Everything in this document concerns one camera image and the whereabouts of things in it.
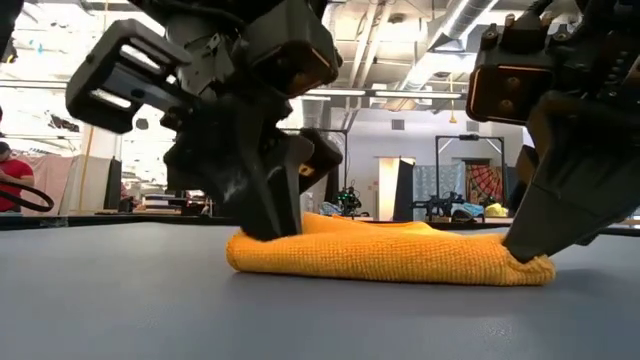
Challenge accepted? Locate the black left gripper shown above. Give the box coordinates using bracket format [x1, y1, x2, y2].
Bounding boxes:
[64, 19, 344, 242]

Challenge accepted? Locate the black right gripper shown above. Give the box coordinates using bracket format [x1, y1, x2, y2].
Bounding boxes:
[474, 14, 640, 264]

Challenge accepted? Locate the yellow microfibre towel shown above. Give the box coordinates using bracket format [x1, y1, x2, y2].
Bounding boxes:
[225, 212, 557, 287]

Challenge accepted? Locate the red patterned tapestry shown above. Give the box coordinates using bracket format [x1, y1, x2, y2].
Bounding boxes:
[466, 163, 505, 206]

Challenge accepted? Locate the blue cloth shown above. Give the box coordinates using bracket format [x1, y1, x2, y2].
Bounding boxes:
[449, 202, 486, 222]

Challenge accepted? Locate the white cabinet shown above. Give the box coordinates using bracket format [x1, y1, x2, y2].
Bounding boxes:
[378, 156, 416, 223]

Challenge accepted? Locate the grey patterned panel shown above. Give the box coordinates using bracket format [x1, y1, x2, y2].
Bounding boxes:
[413, 163, 467, 211]

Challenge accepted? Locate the overhead light bar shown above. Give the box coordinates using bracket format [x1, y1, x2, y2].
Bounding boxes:
[299, 87, 467, 101]

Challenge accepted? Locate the black tall panel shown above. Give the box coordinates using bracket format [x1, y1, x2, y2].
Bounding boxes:
[103, 157, 123, 212]

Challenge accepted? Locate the blue-grey table mat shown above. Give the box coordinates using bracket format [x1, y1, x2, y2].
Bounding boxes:
[0, 222, 640, 360]

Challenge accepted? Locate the person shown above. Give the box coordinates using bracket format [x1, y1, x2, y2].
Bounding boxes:
[0, 141, 36, 214]

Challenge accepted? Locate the silver ceiling duct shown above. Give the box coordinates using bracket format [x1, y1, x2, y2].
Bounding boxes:
[302, 98, 331, 130]
[394, 0, 501, 96]

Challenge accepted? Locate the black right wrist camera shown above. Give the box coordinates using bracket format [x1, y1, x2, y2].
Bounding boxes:
[466, 63, 555, 125]

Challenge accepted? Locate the black metal table frame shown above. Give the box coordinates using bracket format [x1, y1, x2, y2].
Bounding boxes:
[0, 213, 640, 237]

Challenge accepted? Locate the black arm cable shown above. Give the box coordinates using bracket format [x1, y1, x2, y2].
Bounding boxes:
[0, 180, 55, 213]

